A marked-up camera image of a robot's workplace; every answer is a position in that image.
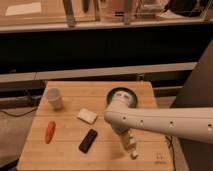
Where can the black eraser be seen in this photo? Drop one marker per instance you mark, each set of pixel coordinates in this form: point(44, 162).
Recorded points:
point(88, 140)

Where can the white tube bottle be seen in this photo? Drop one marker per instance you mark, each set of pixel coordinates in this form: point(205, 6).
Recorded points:
point(129, 143)

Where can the green bowl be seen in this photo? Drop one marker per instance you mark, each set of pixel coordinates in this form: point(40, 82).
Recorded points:
point(111, 93)

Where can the orange carrot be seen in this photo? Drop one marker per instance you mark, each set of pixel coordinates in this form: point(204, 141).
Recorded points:
point(50, 132)

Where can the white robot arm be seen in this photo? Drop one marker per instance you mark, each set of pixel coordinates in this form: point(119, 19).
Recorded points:
point(189, 123)

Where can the white sponge block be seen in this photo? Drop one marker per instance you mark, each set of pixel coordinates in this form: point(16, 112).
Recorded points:
point(87, 116)

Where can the white paper cup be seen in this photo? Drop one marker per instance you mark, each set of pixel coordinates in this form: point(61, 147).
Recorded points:
point(54, 98)

